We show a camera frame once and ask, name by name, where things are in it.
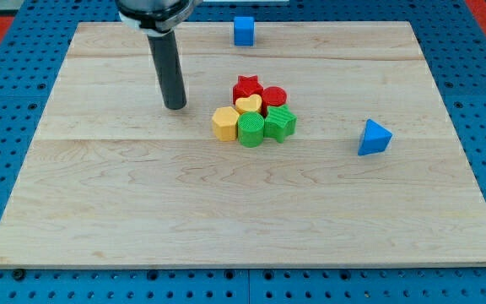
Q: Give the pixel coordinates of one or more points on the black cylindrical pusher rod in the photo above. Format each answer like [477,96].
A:
[168,68]

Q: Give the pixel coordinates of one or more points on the blue cube block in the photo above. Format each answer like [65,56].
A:
[244,30]

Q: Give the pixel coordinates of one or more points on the red star block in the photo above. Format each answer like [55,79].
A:
[246,86]

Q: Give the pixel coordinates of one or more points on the green star block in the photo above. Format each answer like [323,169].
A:
[280,123]

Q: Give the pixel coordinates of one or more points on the yellow hexagon block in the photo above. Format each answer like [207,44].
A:
[224,123]

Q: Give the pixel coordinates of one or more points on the yellow heart block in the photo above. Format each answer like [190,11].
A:
[252,103]

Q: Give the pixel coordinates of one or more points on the green cylinder block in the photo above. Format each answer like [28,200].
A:
[251,129]

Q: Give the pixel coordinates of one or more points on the red cylinder block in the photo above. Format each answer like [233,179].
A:
[272,96]

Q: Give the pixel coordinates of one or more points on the light wooden board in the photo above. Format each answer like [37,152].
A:
[114,180]

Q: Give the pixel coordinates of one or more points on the blue triangle block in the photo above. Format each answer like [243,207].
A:
[374,138]

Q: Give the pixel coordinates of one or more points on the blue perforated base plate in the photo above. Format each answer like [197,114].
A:
[31,54]

